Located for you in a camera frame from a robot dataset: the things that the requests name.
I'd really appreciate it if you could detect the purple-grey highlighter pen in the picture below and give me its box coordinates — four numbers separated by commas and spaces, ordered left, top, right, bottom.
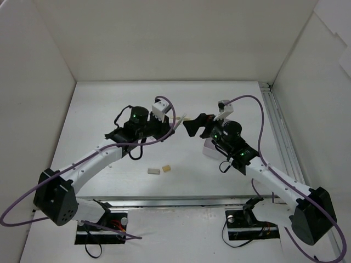
173, 113, 186, 130

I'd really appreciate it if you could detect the tan yellow eraser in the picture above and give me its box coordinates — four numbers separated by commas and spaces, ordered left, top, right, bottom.
162, 165, 171, 173

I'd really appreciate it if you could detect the yellow highlighter pen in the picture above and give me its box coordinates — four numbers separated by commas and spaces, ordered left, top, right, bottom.
175, 116, 190, 121

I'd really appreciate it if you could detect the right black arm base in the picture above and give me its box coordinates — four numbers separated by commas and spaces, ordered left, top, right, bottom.
221, 197, 280, 248

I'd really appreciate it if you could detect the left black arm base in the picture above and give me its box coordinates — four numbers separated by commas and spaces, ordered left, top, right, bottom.
73, 199, 128, 245

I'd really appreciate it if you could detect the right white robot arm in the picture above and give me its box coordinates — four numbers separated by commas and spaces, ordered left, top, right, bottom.
184, 113, 337, 245

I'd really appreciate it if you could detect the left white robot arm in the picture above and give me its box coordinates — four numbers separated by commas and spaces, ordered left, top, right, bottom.
33, 100, 174, 230

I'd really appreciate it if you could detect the white three-compartment organizer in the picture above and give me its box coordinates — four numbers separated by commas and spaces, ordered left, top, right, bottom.
202, 138, 220, 160

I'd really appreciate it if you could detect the grey white eraser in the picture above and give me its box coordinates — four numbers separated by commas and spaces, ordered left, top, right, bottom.
148, 168, 161, 175

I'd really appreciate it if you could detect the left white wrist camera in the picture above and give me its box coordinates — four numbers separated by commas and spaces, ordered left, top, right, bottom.
151, 100, 168, 122

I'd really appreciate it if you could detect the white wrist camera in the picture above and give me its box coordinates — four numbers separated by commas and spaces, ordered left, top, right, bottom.
214, 100, 234, 121
151, 100, 168, 122

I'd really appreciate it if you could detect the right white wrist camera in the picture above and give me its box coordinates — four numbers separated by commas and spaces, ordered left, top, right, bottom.
214, 100, 234, 121

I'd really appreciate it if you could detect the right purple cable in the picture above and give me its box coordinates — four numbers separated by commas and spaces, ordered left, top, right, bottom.
227, 95, 346, 261

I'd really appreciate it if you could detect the front aluminium rail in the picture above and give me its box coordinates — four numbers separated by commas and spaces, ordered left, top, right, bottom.
73, 195, 287, 210

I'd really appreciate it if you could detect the aluminium rail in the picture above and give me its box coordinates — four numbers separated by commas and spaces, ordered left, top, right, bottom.
73, 195, 287, 210
258, 82, 346, 260

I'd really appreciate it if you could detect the right side aluminium rail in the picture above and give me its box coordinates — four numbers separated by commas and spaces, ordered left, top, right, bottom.
258, 82, 346, 260

